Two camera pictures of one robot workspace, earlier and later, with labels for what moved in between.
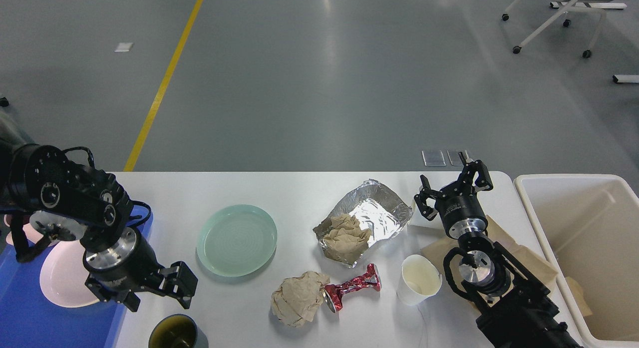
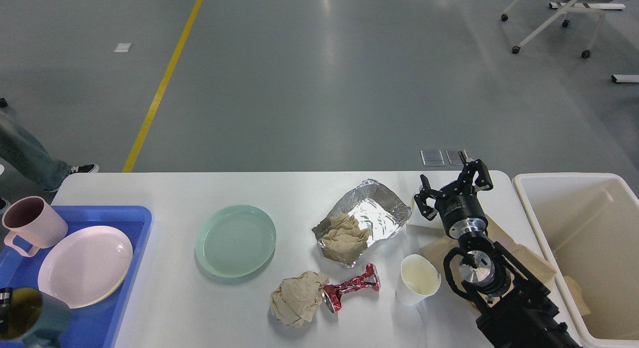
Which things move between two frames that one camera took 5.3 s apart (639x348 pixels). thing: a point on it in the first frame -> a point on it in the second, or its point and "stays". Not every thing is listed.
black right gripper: x=461 y=210 stays
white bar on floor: x=625 y=78 stays
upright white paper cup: x=419 y=279 stays
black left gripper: x=132 y=265 -> x=6 y=295
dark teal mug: x=177 y=331 -> x=37 y=320
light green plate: x=236 y=239 stays
